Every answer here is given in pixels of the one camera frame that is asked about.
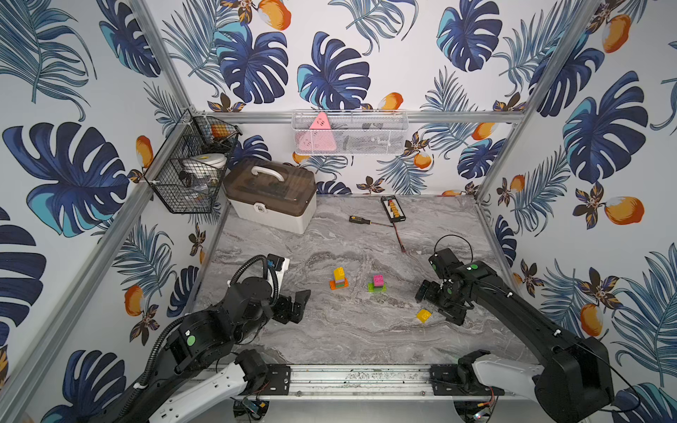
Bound lime green long lego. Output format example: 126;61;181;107
368;283;387;294

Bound orange lego plate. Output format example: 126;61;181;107
329;280;349;290

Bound white box brown lid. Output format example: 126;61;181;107
224;158;317;234

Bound black board yellow connectors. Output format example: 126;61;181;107
380;196;407;224

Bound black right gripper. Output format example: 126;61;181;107
413;278;463;322

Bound yellow lego brick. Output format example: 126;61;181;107
416;309;432;324
333;267;347;283

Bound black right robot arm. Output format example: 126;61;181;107
415;249;615;422

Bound black yellow screwdriver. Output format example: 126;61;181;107
348;215;392;227

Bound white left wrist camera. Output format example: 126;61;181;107
266;254;290;288

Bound clear wall shelf tray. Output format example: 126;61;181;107
291;110;411;156

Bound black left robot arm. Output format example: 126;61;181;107
89;254;310;422

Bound pink triangle card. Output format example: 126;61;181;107
297;112;338;153

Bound white object in basket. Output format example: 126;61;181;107
182;153;227;176

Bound black wire basket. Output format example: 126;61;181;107
143;110;242;214

